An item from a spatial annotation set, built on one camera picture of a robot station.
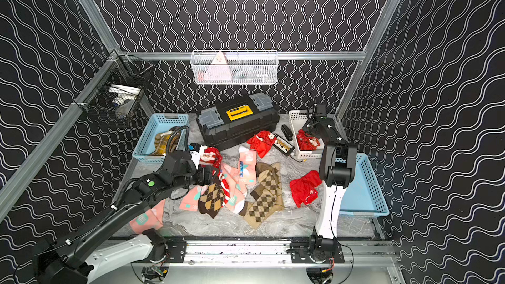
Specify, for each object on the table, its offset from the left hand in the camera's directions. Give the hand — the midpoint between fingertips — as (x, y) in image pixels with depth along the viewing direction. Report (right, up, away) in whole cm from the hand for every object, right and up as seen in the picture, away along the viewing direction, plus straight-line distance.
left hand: (213, 167), depth 75 cm
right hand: (+46, +16, +30) cm, 58 cm away
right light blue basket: (+67, -16, +15) cm, 70 cm away
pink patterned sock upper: (+13, 0, +25) cm, 28 cm away
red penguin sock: (+42, +8, +26) cm, 50 cm away
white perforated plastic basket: (+42, +21, +42) cm, 63 cm away
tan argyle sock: (+21, -15, +11) cm, 29 cm away
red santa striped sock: (-6, +2, +23) cm, 24 cm away
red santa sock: (+20, +8, +25) cm, 33 cm away
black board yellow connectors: (+32, +7, +30) cm, 44 cm away
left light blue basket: (-39, +19, +39) cm, 58 cm away
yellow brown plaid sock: (-29, +9, +23) cm, 38 cm away
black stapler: (+34, +14, +34) cm, 50 cm away
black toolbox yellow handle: (+3, +17, +19) cm, 26 cm away
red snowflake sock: (+38, -12, +13) cm, 42 cm away
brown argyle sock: (-3, -15, +10) cm, 19 cm away
